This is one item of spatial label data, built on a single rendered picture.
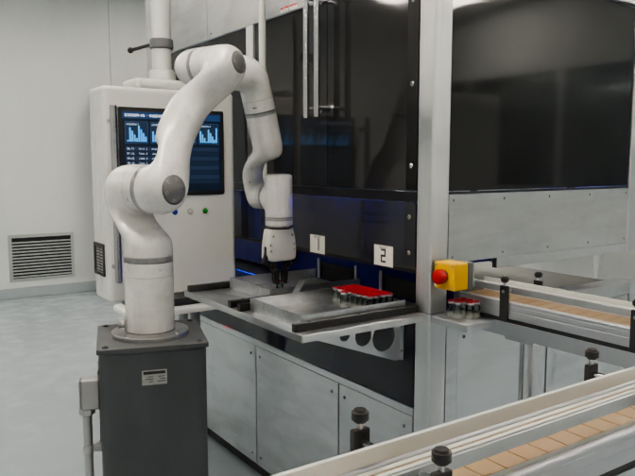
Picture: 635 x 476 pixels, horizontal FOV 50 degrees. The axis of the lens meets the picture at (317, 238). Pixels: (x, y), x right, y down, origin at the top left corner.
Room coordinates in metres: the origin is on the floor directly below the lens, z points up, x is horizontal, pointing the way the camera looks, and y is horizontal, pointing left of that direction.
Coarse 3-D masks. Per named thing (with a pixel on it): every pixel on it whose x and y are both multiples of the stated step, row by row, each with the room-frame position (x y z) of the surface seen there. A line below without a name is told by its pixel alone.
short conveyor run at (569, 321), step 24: (504, 288) 1.69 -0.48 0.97; (528, 288) 1.75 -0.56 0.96; (552, 288) 1.69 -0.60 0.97; (480, 312) 1.77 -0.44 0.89; (504, 312) 1.69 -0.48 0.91; (528, 312) 1.64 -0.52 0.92; (552, 312) 1.59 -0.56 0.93; (576, 312) 1.59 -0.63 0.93; (600, 312) 1.59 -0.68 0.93; (624, 312) 1.46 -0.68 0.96; (528, 336) 1.64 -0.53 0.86; (552, 336) 1.58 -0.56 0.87; (576, 336) 1.53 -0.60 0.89; (600, 336) 1.48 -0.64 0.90; (624, 336) 1.43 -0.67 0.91; (600, 360) 1.48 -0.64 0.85; (624, 360) 1.43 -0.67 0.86
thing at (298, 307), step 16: (256, 304) 1.81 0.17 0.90; (272, 304) 1.87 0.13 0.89; (288, 304) 1.90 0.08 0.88; (304, 304) 1.91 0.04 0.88; (320, 304) 1.91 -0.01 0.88; (336, 304) 1.91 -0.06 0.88; (384, 304) 1.77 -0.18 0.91; (400, 304) 1.80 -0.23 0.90; (288, 320) 1.67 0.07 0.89; (304, 320) 1.63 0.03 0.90
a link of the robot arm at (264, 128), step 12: (252, 120) 1.95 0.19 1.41; (264, 120) 1.95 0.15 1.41; (276, 120) 1.98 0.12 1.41; (252, 132) 1.97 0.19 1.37; (264, 132) 1.96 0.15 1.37; (276, 132) 1.97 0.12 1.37; (252, 144) 1.99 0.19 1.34; (264, 144) 1.96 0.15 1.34; (276, 144) 1.98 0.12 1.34; (252, 156) 2.00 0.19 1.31; (264, 156) 1.98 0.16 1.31; (276, 156) 1.99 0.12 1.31; (252, 168) 2.03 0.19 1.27; (252, 180) 2.06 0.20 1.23; (252, 192) 2.06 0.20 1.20; (252, 204) 2.07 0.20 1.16
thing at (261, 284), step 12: (240, 276) 2.20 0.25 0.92; (252, 276) 2.22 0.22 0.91; (264, 276) 2.25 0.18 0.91; (288, 276) 2.30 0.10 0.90; (300, 276) 2.33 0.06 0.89; (312, 276) 2.36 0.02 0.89; (240, 288) 2.12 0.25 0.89; (252, 288) 2.05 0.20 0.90; (264, 288) 1.99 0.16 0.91; (276, 288) 1.98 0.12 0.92; (288, 288) 2.00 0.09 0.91; (312, 288) 2.05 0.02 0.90
